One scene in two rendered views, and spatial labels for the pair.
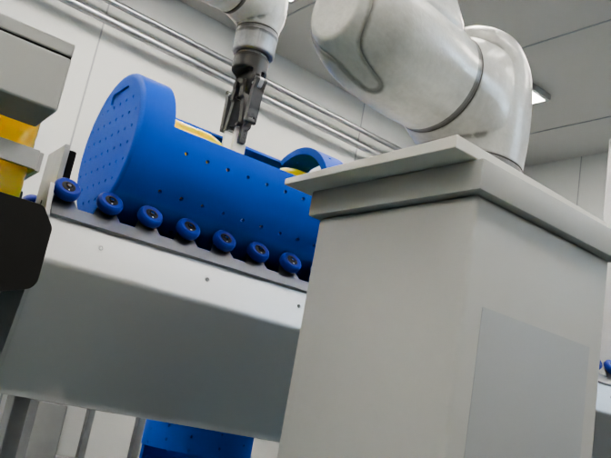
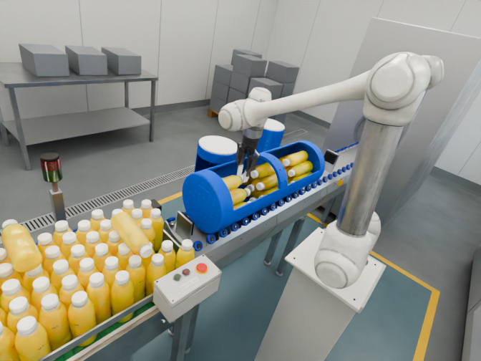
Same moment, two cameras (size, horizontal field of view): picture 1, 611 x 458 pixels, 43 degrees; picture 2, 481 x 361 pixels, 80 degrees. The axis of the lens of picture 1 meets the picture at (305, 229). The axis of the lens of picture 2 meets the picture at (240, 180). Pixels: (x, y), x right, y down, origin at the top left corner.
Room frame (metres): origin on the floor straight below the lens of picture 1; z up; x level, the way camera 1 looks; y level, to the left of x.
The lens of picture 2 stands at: (0.34, 0.58, 1.87)
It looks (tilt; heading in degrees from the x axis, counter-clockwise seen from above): 31 degrees down; 341
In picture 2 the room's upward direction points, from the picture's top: 13 degrees clockwise
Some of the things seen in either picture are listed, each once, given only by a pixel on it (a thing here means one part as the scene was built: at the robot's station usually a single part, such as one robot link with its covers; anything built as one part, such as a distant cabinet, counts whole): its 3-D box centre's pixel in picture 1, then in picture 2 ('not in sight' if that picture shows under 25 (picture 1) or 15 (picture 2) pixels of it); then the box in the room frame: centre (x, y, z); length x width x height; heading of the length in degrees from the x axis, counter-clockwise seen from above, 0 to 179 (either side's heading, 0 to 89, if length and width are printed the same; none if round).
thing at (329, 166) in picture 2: not in sight; (328, 161); (2.04, -0.67, 1.00); 0.10 x 0.04 x 0.15; 33
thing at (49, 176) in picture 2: not in sight; (52, 172); (1.41, 0.96, 1.18); 0.06 x 0.06 x 0.05
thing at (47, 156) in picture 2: not in sight; (52, 173); (1.41, 0.96, 1.18); 0.06 x 0.06 x 0.16
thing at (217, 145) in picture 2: not in sight; (218, 145); (2.11, 0.18, 1.03); 0.28 x 0.28 x 0.01
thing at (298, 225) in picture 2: not in sight; (289, 247); (1.83, -0.47, 0.31); 0.06 x 0.06 x 0.63; 33
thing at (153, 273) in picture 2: not in sight; (156, 278); (1.04, 0.56, 0.99); 0.07 x 0.07 x 0.19
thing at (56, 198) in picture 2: not in sight; (70, 281); (1.41, 0.96, 0.55); 0.04 x 0.04 x 1.10; 33
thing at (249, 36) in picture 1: (255, 46); (253, 130); (1.49, 0.18, 1.41); 0.09 x 0.09 x 0.06
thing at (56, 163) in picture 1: (54, 184); (185, 227); (1.31, 0.45, 0.99); 0.10 x 0.02 x 0.12; 33
